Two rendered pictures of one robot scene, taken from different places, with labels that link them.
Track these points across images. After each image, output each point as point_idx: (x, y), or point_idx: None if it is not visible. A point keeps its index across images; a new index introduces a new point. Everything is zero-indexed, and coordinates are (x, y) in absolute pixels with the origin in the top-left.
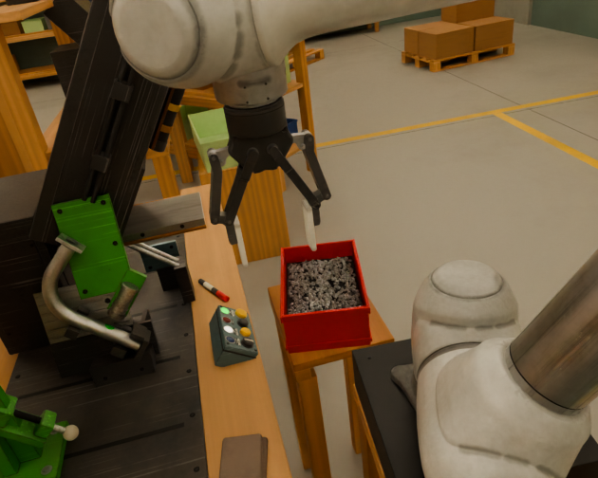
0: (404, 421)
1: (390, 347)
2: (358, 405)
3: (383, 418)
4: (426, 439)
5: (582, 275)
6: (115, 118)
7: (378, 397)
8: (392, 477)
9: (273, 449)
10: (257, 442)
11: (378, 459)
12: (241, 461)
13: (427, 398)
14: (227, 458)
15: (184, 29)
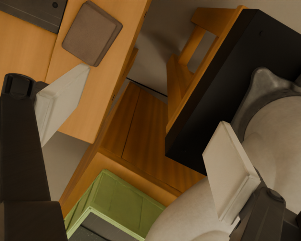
0: (220, 113)
1: (290, 38)
2: (227, 27)
3: (209, 98)
4: (165, 237)
5: None
6: None
7: (224, 79)
8: (177, 129)
9: (123, 37)
10: (108, 33)
11: (194, 86)
12: (86, 40)
13: (193, 225)
14: (77, 28)
15: None
